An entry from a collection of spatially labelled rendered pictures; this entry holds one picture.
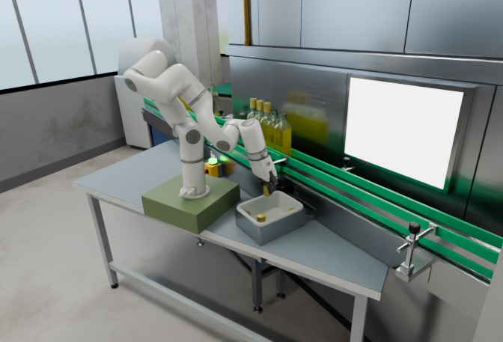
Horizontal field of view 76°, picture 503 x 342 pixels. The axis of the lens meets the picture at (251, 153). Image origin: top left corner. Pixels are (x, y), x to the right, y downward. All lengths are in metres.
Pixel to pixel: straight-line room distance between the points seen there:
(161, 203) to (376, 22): 1.05
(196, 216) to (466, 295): 0.88
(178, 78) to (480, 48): 0.87
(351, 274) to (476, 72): 0.69
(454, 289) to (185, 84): 0.98
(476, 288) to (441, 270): 0.09
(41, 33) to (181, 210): 3.18
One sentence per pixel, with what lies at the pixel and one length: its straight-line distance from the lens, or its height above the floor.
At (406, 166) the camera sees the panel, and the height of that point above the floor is 1.03.
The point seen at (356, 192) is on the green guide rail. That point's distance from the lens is 1.18.
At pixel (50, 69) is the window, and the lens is 4.19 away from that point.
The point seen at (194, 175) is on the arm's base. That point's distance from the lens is 1.34.
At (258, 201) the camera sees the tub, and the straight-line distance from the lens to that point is 1.34.
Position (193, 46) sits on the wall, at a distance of 4.81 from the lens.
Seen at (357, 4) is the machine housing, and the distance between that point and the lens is 1.33.
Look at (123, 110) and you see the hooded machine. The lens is 4.46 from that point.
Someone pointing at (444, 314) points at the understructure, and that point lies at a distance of 1.47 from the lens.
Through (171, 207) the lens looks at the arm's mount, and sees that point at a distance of 1.34.
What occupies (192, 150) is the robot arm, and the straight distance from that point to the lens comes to 1.29.
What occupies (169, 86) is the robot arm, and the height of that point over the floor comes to 1.34.
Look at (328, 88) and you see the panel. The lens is 1.39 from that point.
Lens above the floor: 1.51
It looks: 22 degrees down
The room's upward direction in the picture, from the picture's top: 2 degrees counter-clockwise
